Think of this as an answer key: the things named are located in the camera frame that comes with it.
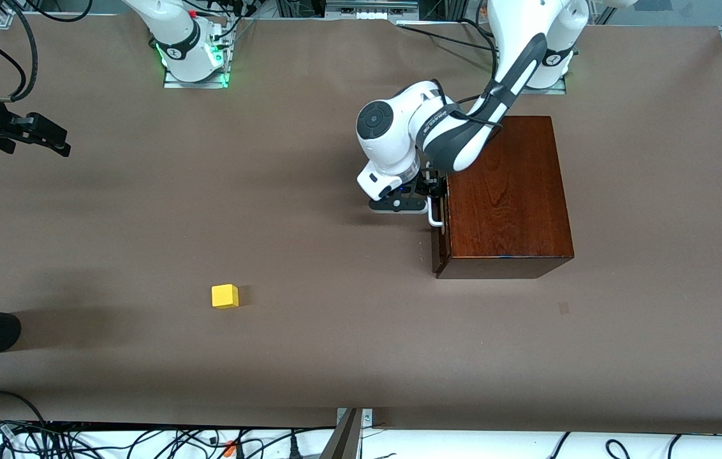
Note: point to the brown table cover sheet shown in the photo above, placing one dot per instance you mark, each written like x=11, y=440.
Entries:
x=335, y=357

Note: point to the wooden drawer brown front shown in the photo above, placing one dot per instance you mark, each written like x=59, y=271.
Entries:
x=439, y=255

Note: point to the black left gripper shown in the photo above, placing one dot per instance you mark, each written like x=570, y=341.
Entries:
x=427, y=184

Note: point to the yellow cube block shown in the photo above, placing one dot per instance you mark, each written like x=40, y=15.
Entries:
x=225, y=296

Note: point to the silver metal bracket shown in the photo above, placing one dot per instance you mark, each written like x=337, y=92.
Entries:
x=367, y=417

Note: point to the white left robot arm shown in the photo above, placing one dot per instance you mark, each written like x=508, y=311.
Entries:
x=393, y=140

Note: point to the grey power strip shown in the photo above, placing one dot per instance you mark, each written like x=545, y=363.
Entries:
x=367, y=14

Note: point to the dark metal beam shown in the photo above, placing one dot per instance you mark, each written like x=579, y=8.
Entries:
x=345, y=440

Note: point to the dark brown wooden cabinet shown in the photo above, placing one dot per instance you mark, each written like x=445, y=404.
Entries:
x=514, y=204

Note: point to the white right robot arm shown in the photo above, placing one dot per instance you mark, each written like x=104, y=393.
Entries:
x=179, y=38

